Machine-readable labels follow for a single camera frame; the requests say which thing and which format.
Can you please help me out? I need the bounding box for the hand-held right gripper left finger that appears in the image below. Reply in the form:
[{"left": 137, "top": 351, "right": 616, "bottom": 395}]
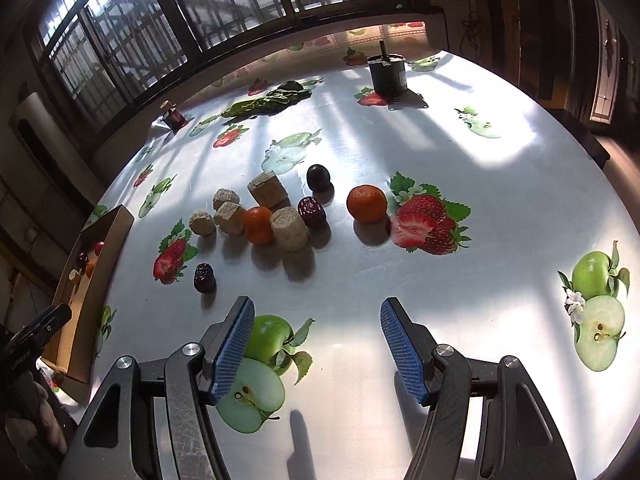
[{"left": 59, "top": 296, "right": 257, "bottom": 480}]

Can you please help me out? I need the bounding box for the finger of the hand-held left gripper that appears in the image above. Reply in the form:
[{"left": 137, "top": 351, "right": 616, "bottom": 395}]
[{"left": 22, "top": 304, "right": 73, "bottom": 346}]

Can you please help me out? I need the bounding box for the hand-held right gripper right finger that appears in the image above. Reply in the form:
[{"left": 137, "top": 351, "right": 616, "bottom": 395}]
[{"left": 380, "top": 297, "right": 578, "bottom": 480}]

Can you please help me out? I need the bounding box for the brown cardboard tray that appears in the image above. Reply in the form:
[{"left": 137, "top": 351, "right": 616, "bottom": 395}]
[{"left": 42, "top": 205, "right": 136, "bottom": 383}]

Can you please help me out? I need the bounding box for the dark purple plum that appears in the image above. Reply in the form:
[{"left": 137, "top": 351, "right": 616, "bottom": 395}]
[{"left": 306, "top": 164, "right": 332, "bottom": 192}]

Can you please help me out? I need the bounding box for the person's left hand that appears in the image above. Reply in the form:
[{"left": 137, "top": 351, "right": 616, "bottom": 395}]
[{"left": 7, "top": 384, "right": 68, "bottom": 455}]

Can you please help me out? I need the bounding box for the fruit print tablecloth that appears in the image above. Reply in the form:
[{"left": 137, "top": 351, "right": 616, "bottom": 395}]
[{"left": 82, "top": 22, "right": 640, "bottom": 480}]

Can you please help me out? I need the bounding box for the white standing air conditioner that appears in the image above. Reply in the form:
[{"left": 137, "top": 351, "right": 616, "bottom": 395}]
[{"left": 10, "top": 92, "right": 106, "bottom": 196}]

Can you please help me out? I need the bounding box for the small dark jar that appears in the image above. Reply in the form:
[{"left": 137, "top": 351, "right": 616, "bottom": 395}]
[{"left": 160, "top": 101, "right": 188, "bottom": 133}]

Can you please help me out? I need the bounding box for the green leafy vegetable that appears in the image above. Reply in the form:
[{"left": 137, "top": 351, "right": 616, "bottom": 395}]
[{"left": 220, "top": 81, "right": 313, "bottom": 118}]

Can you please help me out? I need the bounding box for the black can with brush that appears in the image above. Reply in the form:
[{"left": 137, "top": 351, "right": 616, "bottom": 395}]
[{"left": 367, "top": 40, "right": 411, "bottom": 98}]

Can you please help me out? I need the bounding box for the barred window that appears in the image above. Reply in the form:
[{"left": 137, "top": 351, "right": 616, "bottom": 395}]
[{"left": 30, "top": 0, "right": 416, "bottom": 111}]

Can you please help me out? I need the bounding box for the glass panel door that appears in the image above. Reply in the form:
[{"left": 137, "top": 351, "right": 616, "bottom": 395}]
[{"left": 590, "top": 0, "right": 622, "bottom": 126}]

